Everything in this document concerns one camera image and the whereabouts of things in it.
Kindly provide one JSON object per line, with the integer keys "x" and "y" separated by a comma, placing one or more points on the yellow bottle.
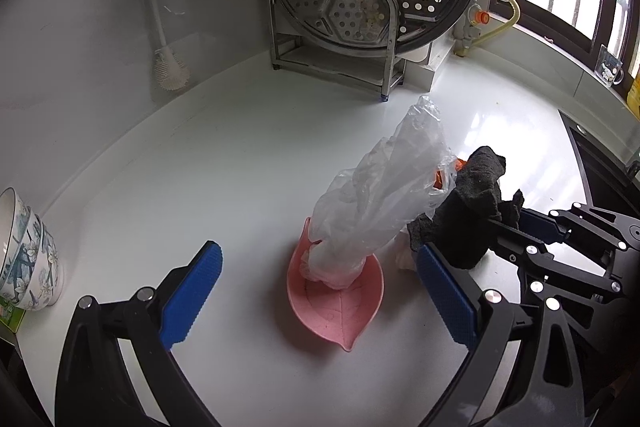
{"x": 634, "y": 97}

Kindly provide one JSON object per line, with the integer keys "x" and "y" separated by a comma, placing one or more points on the gas valve with orange knob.
{"x": 480, "y": 18}

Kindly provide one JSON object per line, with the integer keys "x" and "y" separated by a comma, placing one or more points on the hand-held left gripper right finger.
{"x": 447, "y": 297}

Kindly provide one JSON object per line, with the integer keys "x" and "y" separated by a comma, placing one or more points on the yellow plastic bowl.
{"x": 447, "y": 177}

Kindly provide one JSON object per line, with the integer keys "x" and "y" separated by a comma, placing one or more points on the black cloth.
{"x": 465, "y": 217}

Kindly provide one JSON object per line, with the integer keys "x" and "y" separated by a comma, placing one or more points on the pink leaf-shaped dish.
{"x": 345, "y": 312}

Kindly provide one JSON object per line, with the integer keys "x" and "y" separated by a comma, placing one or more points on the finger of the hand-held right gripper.
{"x": 542, "y": 224}
{"x": 550, "y": 262}

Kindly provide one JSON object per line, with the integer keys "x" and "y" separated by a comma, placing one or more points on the black sink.
{"x": 600, "y": 162}

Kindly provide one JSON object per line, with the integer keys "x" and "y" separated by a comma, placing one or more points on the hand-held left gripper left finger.
{"x": 192, "y": 294}

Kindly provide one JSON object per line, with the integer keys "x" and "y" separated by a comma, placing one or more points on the yellow and green pouch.
{"x": 10, "y": 317}

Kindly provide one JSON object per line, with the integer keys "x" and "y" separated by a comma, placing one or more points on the clear plastic bag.
{"x": 380, "y": 197}

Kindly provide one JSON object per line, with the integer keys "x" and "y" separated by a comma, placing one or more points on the clear cup with cartoon print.
{"x": 609, "y": 67}

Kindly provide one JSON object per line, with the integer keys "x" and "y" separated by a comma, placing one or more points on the small perforated steel tray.
{"x": 340, "y": 14}

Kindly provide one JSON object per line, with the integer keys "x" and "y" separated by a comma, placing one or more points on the floral ceramic bowl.
{"x": 52, "y": 272}
{"x": 10, "y": 202}
{"x": 32, "y": 232}

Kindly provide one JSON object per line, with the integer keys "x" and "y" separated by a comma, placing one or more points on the steel dish rack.
{"x": 390, "y": 72}

